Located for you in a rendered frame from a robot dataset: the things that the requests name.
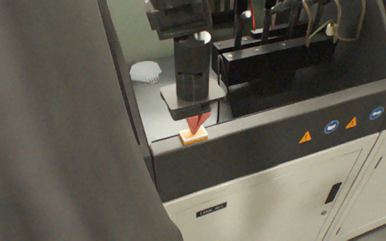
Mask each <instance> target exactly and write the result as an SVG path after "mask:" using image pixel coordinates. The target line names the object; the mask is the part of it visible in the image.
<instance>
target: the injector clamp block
mask: <svg viewBox="0 0 386 241"><path fill-rule="evenodd" d="M307 29H308V28H305V29H298V30H294V34H293V38H292V39H291V40H287V41H286V40H285V39H286V35H287V32H284V33H279V34H277V35H271V36H269V37H268V42H267V45H264V46H261V37H260V38H257V39H253V38H252V37H250V36H246V37H242V42H241V50H237V51H234V48H235V39H229V40H225V41H221V42H215V43H212V69H213V70H214V72H215V73H216V74H218V72H217V58H218V55H221V57H222V60H223V62H224V69H225V72H226V76H227V83H228V86H235V85H238V84H243V83H246V82H248V83H249V84H250V85H251V86H252V87H253V88H254V90H255V91H256V92H257V93H258V94H259V95H260V96H261V97H262V98H264V97H267V96H272V95H275V94H279V93H282V92H288V91H290V90H292V86H293V83H294V78H295V75H296V70H300V69H303V68H309V67H312V66H317V65H318V64H323V63H326V62H331V61H332V57H333V55H334V51H335V49H336V45H337V44H338V41H339V39H337V41H336V42H335V43H333V42H332V41H333V37H334V36H333V35H327V34H326V32H324V29H325V27H323V28H322V29H321V30H320V31H319V32H317V33H316V34H314V35H313V36H312V37H311V38H310V41H309V47H308V48H307V47H306V33H307ZM219 67H220V74H221V78H220V79H221V81H222V83H223V84H224V85H226V84H225V79H224V74H223V70H222V64H221V62H220V61H219Z"/></svg>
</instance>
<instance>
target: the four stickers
mask: <svg viewBox="0 0 386 241"><path fill-rule="evenodd" d="M385 106H386V105H385ZM385 106H380V107H378V108H374V109H373V110H372V112H371V114H370V116H369V119H368V121H370V120H374V119H376V118H379V117H380V116H381V113H382V112H383V110H384V108H385ZM361 115H362V114H358V115H354V116H351V117H350V118H349V119H348V121H347V123H346V126H345V128H344V130H345V129H349V128H351V127H355V126H356V125H357V123H359V120H360V118H361ZM339 122H340V119H338V120H335V121H332V122H330V123H327V125H326V128H324V132H323V133H322V135H325V134H328V133H331V132H334V131H336V129H337V127H338V124H339ZM314 131H315V128H313V129H310V130H307V131H303V132H301V133H300V137H299V140H298V144H299V143H303V142H305V141H309V140H311V139H312V137H313V134H314Z"/></svg>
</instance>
